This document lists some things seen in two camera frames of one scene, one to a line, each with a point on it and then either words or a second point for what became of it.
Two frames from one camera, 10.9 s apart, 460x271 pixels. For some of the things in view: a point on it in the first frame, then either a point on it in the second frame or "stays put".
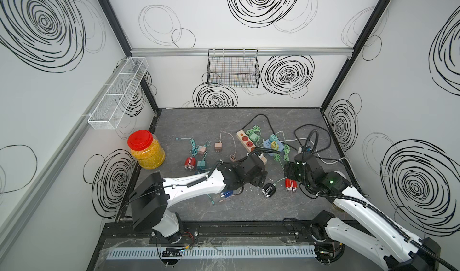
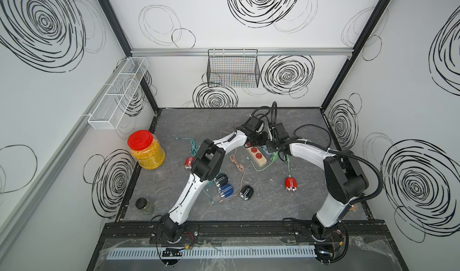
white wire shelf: x=108 y=112 stays put
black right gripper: x=288 y=169 -> x=268 y=147
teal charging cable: x=196 y=149 stays put
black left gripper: x=260 y=178 -> x=263 y=135
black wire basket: x=235 y=68 stays put
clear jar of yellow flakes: x=147 y=149 stays put
